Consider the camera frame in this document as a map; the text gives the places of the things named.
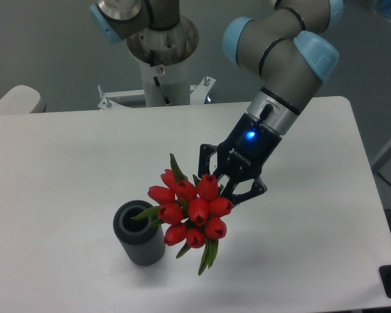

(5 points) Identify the white chair back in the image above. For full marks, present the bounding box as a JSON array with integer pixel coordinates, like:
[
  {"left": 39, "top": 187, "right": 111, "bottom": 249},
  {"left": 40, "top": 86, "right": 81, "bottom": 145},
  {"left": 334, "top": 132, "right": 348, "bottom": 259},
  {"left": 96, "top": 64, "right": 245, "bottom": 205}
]
[{"left": 0, "top": 85, "right": 46, "bottom": 116}]

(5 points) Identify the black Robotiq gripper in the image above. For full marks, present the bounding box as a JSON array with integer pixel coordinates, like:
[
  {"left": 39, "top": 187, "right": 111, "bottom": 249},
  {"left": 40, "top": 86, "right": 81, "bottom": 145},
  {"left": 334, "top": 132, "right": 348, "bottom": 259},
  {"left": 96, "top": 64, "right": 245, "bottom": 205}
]
[{"left": 197, "top": 113, "right": 282, "bottom": 207}]

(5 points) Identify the red tulip bouquet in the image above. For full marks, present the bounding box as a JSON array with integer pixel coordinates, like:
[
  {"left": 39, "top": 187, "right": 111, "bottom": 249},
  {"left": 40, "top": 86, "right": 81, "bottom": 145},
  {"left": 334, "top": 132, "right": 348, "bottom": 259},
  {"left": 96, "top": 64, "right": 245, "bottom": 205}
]
[{"left": 132, "top": 154, "right": 233, "bottom": 275}]

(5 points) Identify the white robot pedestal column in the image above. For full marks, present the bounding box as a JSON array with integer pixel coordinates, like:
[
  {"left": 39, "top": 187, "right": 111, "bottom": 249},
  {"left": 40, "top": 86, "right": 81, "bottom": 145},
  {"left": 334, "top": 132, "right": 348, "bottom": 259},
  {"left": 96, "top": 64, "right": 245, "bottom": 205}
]
[{"left": 126, "top": 16, "right": 199, "bottom": 96}]

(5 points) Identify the white pedestal base frame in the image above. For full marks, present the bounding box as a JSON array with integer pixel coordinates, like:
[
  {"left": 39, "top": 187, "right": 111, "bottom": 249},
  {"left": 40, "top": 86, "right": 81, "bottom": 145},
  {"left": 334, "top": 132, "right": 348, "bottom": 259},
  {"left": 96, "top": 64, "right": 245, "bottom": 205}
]
[{"left": 98, "top": 76, "right": 216, "bottom": 110}]

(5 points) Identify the dark grey ribbed vase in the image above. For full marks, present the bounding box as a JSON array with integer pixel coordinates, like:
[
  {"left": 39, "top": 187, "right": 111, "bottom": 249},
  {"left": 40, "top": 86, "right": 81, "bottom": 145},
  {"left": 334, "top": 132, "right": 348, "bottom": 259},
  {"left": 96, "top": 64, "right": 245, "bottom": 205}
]
[{"left": 113, "top": 200, "right": 166, "bottom": 266}]

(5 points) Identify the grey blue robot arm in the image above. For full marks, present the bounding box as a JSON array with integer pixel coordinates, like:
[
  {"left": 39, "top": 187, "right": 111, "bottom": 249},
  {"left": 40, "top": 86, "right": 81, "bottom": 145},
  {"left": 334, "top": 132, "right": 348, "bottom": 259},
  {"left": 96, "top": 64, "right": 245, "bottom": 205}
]
[{"left": 89, "top": 1, "right": 343, "bottom": 204}]

